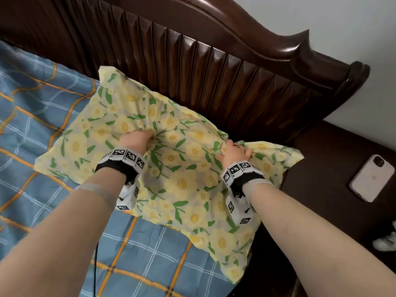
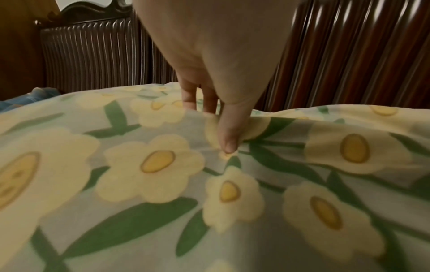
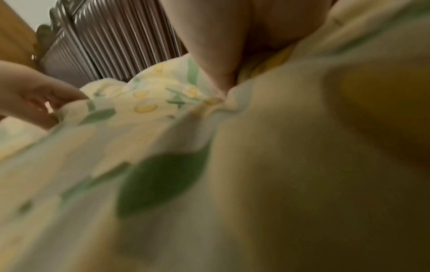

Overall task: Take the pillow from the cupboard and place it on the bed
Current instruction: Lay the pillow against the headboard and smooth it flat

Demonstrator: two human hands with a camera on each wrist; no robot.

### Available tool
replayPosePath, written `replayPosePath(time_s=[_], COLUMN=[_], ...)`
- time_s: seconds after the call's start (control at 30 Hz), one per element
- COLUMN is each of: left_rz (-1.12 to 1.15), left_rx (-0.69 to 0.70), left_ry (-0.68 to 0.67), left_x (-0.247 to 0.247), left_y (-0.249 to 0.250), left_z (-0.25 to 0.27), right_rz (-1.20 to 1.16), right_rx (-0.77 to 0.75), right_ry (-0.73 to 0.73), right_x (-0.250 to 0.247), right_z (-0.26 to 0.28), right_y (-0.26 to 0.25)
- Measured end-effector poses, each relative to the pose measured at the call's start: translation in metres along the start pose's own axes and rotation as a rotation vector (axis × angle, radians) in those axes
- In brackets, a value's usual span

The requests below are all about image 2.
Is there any blue cloth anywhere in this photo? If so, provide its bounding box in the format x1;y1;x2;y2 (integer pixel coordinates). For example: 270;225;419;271
0;87;62;113

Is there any dark wooden ribbed headboard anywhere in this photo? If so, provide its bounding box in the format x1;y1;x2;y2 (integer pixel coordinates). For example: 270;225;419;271
34;0;430;113

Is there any person's left hand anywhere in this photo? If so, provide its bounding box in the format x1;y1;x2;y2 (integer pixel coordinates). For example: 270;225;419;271
132;0;297;155

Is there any floral yellow green bed cover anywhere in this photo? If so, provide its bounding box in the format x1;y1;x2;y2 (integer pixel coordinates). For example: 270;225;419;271
0;82;430;272

